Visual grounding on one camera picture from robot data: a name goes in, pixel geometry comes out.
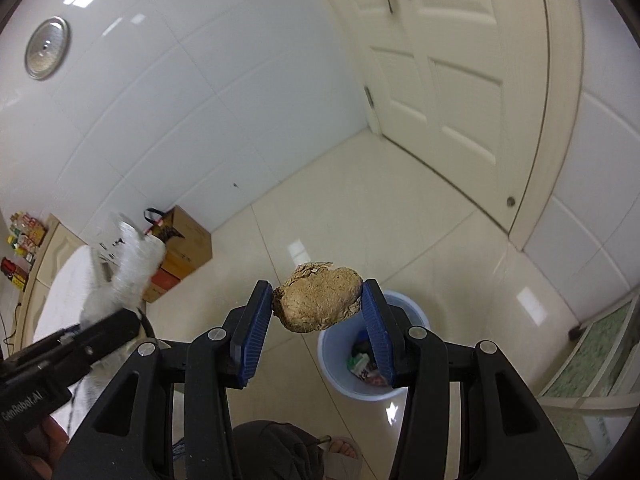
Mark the clear plastic bag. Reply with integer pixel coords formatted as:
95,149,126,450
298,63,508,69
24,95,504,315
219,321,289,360
80,210,166,326

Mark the orange cardboard box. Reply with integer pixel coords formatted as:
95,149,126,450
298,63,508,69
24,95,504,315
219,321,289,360
142,265,181,303

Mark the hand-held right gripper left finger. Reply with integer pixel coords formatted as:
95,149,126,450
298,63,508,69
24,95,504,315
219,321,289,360
52,280,274,480

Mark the dark sauce bottle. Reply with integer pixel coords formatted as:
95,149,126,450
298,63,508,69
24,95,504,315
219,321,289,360
0,257,28,291

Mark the patterned glass door panel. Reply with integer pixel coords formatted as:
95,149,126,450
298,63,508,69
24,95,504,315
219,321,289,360
537,295,640,461

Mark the person's dark trouser leg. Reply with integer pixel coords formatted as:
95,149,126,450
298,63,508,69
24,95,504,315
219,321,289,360
232,421,326,480

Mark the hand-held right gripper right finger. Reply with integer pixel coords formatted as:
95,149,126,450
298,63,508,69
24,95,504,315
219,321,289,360
360,279,578,480

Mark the black power cable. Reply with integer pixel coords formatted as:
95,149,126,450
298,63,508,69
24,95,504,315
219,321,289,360
0,305,23,346

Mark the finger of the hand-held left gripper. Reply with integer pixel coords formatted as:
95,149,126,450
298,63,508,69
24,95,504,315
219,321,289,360
10,307,143,376

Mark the cream kitchen cabinet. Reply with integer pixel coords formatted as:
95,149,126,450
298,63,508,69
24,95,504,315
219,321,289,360
12,212,83,351

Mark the person's left hand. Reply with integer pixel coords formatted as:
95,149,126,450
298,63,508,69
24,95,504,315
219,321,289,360
27,417,71,480

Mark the gold bag with black handles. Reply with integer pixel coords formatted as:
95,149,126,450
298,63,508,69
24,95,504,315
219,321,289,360
144,207,186,243

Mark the cream panel door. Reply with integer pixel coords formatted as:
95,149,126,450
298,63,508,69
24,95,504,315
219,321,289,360
320,0,583,253

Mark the white fluffy table cover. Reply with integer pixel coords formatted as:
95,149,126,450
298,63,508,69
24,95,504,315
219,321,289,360
32,245,151,441

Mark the brown paper lump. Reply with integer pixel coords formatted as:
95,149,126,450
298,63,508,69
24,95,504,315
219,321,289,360
271,261,364,333

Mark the blue trash bin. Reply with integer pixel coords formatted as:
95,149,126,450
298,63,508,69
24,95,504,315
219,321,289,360
317,289,431,401

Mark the person's foot in sandal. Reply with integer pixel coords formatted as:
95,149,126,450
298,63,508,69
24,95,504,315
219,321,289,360
320,435,363,480

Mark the round metal lid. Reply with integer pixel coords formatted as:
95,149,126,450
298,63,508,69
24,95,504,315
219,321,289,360
24,16,71,81

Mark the brown cardboard box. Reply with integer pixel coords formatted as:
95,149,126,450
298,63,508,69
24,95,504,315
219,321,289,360
160,205,213,278

